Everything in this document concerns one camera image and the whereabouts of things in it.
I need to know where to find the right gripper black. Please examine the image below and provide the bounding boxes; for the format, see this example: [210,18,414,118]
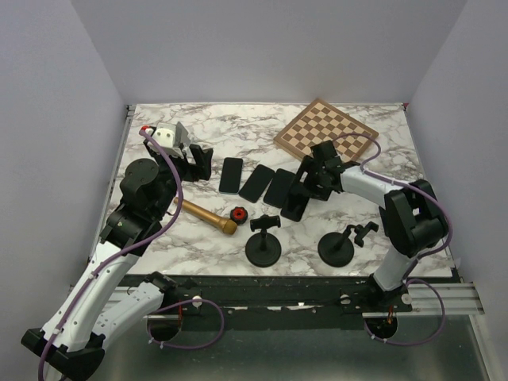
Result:
[290,154,333,202]

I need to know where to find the teal smartphone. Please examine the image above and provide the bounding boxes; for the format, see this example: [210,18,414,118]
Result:
[218,157,243,194]

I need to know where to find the black phone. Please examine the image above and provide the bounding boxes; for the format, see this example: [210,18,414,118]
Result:
[263,168,295,208]
[239,164,275,203]
[280,183,310,222]

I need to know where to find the black back round-base stand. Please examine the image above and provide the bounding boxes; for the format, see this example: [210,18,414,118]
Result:
[317,221,379,267]

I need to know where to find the black round-base phone stand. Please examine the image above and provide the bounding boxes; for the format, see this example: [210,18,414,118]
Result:
[245,214,282,268]

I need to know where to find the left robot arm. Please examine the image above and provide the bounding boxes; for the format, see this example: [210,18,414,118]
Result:
[21,144,214,380]

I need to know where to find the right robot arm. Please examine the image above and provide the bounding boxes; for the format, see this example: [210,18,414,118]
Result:
[283,140,452,311]

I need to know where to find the silver phone stand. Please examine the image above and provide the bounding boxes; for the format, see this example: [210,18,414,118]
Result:
[175,121,194,145]

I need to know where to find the wooden chessboard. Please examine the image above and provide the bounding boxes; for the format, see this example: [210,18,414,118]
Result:
[274,98,379,162]

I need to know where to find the black red knob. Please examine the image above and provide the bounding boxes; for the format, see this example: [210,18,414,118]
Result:
[229,206,248,225]

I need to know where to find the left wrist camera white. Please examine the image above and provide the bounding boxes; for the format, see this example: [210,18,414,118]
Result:
[141,122,187,158]

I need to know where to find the black front table rail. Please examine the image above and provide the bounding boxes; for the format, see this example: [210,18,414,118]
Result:
[153,275,412,331]

